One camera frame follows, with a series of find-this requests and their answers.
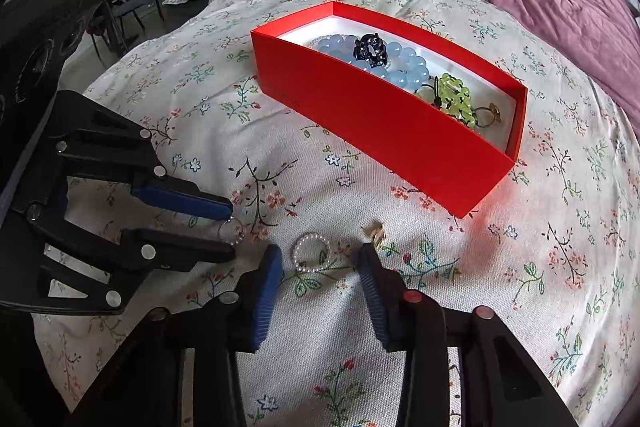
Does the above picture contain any gold ring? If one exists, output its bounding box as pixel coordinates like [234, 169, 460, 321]
[472, 103, 503, 128]

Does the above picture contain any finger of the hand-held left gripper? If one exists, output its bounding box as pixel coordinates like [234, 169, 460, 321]
[0, 202, 236, 315]
[52, 91, 234, 222]

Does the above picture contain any floral bedsheet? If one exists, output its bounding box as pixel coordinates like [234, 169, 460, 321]
[30, 0, 640, 427]

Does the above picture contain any black bead charm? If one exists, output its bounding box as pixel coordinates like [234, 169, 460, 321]
[352, 33, 389, 68]

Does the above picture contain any blue bead bracelet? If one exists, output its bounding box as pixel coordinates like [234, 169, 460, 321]
[317, 34, 432, 95]

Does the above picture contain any small beaded ring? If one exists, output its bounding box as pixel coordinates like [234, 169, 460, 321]
[218, 217, 245, 244]

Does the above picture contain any red cardboard box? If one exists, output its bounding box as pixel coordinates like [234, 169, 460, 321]
[250, 2, 529, 219]

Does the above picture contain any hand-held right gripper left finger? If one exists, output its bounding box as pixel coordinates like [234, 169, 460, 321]
[65, 244, 284, 427]

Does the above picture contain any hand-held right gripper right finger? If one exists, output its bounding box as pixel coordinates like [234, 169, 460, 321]
[356, 243, 581, 427]

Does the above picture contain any green bead bracelet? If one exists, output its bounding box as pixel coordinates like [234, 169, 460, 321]
[417, 74, 483, 130]

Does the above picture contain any white pearl bracelet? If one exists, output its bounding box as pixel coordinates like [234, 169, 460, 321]
[292, 232, 329, 270]

